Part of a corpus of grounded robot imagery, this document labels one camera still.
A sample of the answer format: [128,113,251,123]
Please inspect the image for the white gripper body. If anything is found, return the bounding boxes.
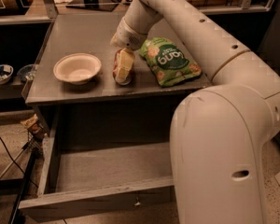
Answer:
[115,17,148,50]

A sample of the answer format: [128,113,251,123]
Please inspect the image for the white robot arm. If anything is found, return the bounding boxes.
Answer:
[112,0,280,224]

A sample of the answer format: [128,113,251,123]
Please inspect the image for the open grey top drawer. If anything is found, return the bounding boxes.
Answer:
[18,106,178,224]

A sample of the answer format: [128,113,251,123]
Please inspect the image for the metal drawer knob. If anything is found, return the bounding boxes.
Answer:
[134,196,142,207]

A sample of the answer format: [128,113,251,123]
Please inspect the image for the green chip bag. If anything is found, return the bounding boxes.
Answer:
[139,37,202,87]

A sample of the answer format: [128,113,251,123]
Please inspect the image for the white paper bowl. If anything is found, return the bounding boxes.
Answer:
[53,53,102,85]

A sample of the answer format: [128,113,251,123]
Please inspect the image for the black monitor stand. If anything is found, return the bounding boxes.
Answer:
[66,0,117,12]

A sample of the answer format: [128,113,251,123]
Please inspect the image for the grey cabinet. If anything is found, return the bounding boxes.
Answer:
[26,12,210,139]

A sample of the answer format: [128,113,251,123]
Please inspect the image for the dark small bowl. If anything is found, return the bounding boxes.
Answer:
[17,64,37,82]

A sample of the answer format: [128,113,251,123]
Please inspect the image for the brown snack bag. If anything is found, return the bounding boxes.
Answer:
[21,115,45,141]

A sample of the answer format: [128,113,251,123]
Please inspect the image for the black metal stand leg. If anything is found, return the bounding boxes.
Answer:
[8,147,39,224]

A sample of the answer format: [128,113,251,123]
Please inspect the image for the black floor cable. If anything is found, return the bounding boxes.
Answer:
[0,124,40,189]

